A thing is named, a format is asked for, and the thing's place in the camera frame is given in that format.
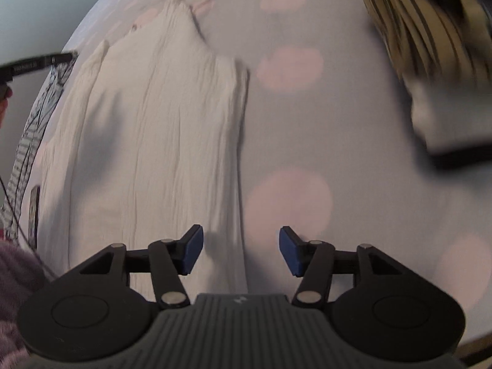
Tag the person's left hand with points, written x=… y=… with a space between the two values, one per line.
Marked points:
x=6 y=94

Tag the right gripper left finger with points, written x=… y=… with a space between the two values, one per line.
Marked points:
x=170 y=259

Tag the grey striped garment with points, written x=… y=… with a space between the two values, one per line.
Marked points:
x=29 y=143

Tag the light blue folded garment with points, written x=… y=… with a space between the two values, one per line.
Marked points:
x=448 y=118

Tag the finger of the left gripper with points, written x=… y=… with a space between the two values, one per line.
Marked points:
x=11 y=70

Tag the smartphone with lit screen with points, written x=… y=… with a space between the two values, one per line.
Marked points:
x=33 y=217

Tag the beige striped folded garment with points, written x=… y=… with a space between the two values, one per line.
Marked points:
x=443 y=41

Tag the grey pink-dotted bed sheet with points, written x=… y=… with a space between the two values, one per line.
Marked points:
x=326 y=145

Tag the white knitted sweater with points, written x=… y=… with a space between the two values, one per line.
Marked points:
x=146 y=146

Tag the purple fuzzy sleeve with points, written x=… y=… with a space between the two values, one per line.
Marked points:
x=21 y=276

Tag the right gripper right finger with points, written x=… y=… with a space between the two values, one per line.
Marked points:
x=311 y=261

